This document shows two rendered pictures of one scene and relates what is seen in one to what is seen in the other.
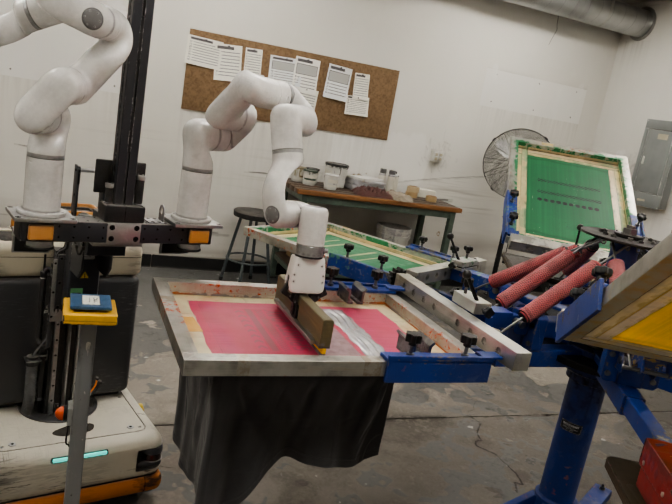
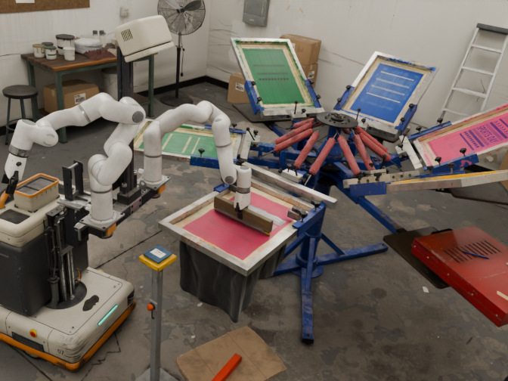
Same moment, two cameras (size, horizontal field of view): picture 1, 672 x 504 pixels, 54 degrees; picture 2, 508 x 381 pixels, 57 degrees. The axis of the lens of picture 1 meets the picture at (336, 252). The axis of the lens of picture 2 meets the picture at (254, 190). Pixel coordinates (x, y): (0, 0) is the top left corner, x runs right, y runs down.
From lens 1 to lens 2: 157 cm
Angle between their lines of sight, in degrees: 37
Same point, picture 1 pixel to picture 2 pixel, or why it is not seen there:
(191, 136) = (153, 140)
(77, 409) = (158, 302)
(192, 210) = (157, 177)
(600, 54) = not seen: outside the picture
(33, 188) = (103, 209)
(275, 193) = (230, 169)
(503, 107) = not seen: outside the picture
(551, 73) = not seen: outside the picture
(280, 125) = (222, 134)
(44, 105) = (117, 170)
